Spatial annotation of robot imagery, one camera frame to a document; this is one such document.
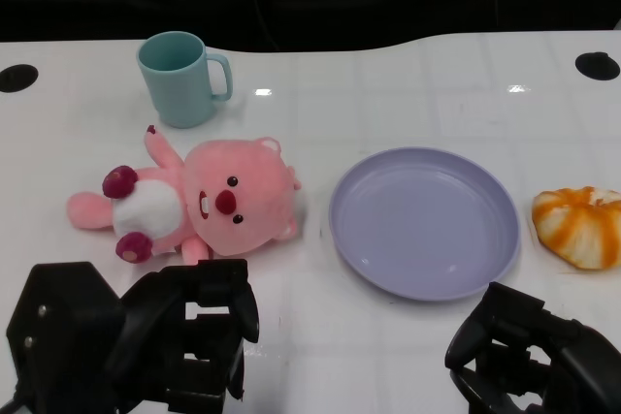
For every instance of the orange white toy bread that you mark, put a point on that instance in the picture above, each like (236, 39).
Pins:
(577, 230)

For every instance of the teal plastic mug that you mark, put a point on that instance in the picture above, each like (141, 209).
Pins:
(177, 84)

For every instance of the pink plush beaver doll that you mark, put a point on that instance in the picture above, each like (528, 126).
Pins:
(242, 191)

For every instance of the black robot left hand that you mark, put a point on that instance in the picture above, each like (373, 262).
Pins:
(73, 336)

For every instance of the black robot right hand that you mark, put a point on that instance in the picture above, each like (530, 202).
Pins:
(572, 351)

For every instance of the lavender plastic plate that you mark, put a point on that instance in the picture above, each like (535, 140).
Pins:
(422, 225)

